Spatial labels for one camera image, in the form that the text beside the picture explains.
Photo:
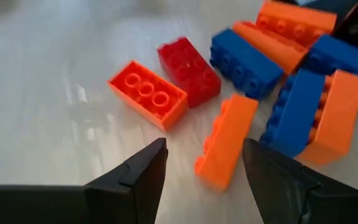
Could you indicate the large red block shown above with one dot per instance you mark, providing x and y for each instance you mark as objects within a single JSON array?
[{"x": 188, "y": 70}]

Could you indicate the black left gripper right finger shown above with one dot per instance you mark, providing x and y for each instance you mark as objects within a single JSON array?
[{"x": 291, "y": 202}]

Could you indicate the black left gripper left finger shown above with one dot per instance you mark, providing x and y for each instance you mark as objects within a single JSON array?
[{"x": 104, "y": 205}]

